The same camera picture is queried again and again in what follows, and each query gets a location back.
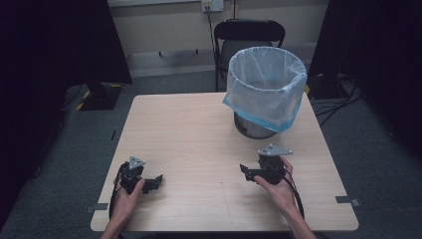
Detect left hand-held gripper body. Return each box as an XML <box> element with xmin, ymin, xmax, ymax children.
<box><xmin>117</xmin><ymin>155</ymin><xmax>147</xmax><ymax>195</ymax></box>

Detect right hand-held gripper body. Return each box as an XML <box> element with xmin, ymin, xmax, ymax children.
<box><xmin>257</xmin><ymin>143</ymin><xmax>294</xmax><ymax>186</ymax></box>

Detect dark metal trash bin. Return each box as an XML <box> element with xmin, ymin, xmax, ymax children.
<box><xmin>233</xmin><ymin>112</ymin><xmax>279</xmax><ymax>140</ymax></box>

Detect trash bin with plastic liner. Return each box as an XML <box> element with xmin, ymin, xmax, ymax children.
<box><xmin>222</xmin><ymin>46</ymin><xmax>309</xmax><ymax>134</ymax></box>

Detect person's left hand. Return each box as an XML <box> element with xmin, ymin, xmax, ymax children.
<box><xmin>112</xmin><ymin>177</ymin><xmax>146</xmax><ymax>218</ymax></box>

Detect person's right hand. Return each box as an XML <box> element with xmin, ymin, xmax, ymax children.
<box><xmin>253</xmin><ymin>156</ymin><xmax>297</xmax><ymax>215</ymax></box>

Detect grey tape strip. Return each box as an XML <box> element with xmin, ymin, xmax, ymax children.
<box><xmin>334</xmin><ymin>195</ymin><xmax>361</xmax><ymax>207</ymax></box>
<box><xmin>85</xmin><ymin>202</ymin><xmax>109</xmax><ymax>214</ymax></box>

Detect black stand base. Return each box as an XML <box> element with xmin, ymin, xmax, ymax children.
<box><xmin>79</xmin><ymin>81</ymin><xmax>123</xmax><ymax>112</ymax></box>

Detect black floor box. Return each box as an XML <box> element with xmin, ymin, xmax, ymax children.
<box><xmin>307</xmin><ymin>74</ymin><xmax>350</xmax><ymax>101</ymax></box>

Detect black folding chair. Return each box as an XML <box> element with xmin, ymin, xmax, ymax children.
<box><xmin>213</xmin><ymin>18</ymin><xmax>287</xmax><ymax>93</ymax></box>

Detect black curtain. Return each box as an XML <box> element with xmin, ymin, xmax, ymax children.
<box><xmin>309</xmin><ymin>0</ymin><xmax>422</xmax><ymax>160</ymax></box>
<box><xmin>0</xmin><ymin>0</ymin><xmax>133</xmax><ymax>230</ymax></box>

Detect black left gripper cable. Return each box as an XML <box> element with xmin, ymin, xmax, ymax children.
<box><xmin>108</xmin><ymin>164</ymin><xmax>124</xmax><ymax>223</ymax></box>

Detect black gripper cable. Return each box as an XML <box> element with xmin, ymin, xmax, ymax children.
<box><xmin>108</xmin><ymin>164</ymin><xmax>124</xmax><ymax>223</ymax></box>
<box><xmin>281</xmin><ymin>167</ymin><xmax>306</xmax><ymax>221</ymax></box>

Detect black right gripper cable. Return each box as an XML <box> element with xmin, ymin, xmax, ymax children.
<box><xmin>281</xmin><ymin>167</ymin><xmax>306</xmax><ymax>221</ymax></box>

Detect black floor cables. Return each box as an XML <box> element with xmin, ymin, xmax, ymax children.
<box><xmin>312</xmin><ymin>75</ymin><xmax>364</xmax><ymax>127</ymax></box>

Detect black wall power cable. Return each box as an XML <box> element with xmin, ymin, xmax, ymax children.
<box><xmin>205</xmin><ymin>5</ymin><xmax>217</xmax><ymax>56</ymax></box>

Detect white wall socket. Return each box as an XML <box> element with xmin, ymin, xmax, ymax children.
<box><xmin>201</xmin><ymin>0</ymin><xmax>225</xmax><ymax>14</ymax></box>

